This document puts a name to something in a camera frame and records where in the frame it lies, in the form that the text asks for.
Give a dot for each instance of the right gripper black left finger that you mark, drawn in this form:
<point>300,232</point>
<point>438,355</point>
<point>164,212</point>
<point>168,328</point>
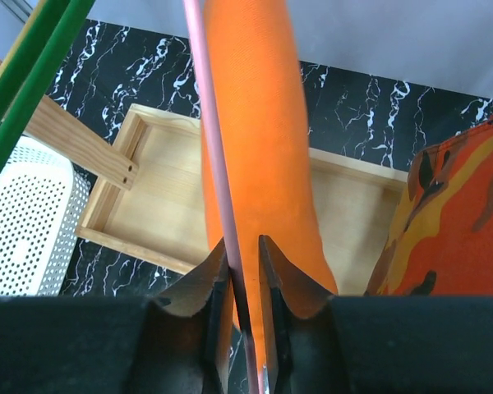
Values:
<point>194,324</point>

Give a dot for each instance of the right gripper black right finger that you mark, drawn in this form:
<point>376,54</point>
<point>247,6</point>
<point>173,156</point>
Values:
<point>303,354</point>

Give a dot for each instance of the pink wire hanger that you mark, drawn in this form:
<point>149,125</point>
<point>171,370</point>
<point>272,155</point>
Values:
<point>214,144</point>

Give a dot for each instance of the camouflage orange trousers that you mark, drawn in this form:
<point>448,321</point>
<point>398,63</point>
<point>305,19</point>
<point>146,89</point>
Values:
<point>440,240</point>

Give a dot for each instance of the green hanger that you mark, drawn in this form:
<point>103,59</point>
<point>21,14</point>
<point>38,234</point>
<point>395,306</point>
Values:
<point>30,94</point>
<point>29,52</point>

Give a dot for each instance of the wooden clothes rack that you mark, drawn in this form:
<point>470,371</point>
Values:
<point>148,203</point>

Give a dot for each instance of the white perforated plastic basket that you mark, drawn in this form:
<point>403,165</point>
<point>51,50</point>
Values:
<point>41,200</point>

